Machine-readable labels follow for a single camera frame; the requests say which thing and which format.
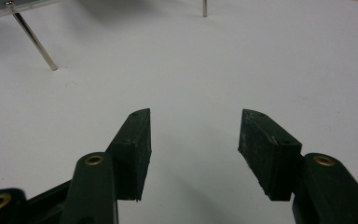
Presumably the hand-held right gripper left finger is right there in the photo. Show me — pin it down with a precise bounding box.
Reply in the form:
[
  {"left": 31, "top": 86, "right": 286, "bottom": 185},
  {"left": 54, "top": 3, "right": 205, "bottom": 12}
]
[{"left": 105, "top": 107, "right": 153, "bottom": 202}]

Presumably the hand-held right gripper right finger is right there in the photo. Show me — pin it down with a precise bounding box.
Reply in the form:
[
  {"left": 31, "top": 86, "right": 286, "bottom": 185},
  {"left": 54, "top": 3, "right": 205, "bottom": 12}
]
[{"left": 238, "top": 108, "right": 303, "bottom": 202}]

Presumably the clear acrylic picture frame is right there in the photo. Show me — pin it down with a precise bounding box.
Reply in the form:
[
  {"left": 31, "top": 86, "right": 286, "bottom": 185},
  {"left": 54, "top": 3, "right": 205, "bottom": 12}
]
[{"left": 0, "top": 0, "right": 209, "bottom": 72}]

